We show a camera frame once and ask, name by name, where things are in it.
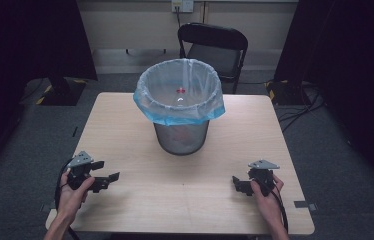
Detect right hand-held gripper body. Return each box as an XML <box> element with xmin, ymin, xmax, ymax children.
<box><xmin>247</xmin><ymin>158</ymin><xmax>281</xmax><ymax>197</ymax></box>

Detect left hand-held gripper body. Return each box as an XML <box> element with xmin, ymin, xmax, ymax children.
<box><xmin>66</xmin><ymin>150</ymin><xmax>95</xmax><ymax>192</ymax></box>

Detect grey metal mesh trash bin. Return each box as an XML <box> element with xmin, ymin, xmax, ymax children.
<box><xmin>153</xmin><ymin>119</ymin><xmax>210</xmax><ymax>157</ymax></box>

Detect translucent blue bin liner bag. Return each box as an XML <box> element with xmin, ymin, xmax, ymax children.
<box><xmin>132</xmin><ymin>58</ymin><xmax>226</xmax><ymax>127</ymax></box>

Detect person's right hand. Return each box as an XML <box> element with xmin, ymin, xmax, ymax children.
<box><xmin>249</xmin><ymin>173</ymin><xmax>286</xmax><ymax>225</ymax></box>

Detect person's left hand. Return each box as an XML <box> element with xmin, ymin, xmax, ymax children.
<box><xmin>56</xmin><ymin>168</ymin><xmax>96</xmax><ymax>222</ymax></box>

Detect grey tape strip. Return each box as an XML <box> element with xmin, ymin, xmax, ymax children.
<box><xmin>40</xmin><ymin>201</ymin><xmax>59</xmax><ymax>213</ymax></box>
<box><xmin>293</xmin><ymin>200</ymin><xmax>318</xmax><ymax>212</ymax></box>

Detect black stand base hazard tape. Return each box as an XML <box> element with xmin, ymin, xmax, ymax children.
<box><xmin>35</xmin><ymin>76</ymin><xmax>88</xmax><ymax>107</ymax></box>
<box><xmin>264</xmin><ymin>79</ymin><xmax>310</xmax><ymax>107</ymax></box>

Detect black folding chair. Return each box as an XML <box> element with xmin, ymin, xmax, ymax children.
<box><xmin>177</xmin><ymin>22</ymin><xmax>250</xmax><ymax>95</ymax></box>

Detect black curtain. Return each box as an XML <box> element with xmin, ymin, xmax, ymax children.
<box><xmin>0</xmin><ymin>0</ymin><xmax>98</xmax><ymax>179</ymax></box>
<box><xmin>273</xmin><ymin>0</ymin><xmax>374</xmax><ymax>198</ymax></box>

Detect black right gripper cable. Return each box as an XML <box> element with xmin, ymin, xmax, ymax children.
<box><xmin>264</xmin><ymin>181</ymin><xmax>290</xmax><ymax>236</ymax></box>

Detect black floor cables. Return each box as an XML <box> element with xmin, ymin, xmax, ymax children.
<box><xmin>275</xmin><ymin>82</ymin><xmax>327</xmax><ymax>134</ymax></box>

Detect black wall socket cable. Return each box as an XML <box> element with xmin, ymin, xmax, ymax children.
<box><xmin>174</xmin><ymin>5</ymin><xmax>183</xmax><ymax>30</ymax></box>

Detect white wall socket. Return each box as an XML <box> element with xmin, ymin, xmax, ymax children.
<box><xmin>171</xmin><ymin>0</ymin><xmax>195</xmax><ymax>14</ymax></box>

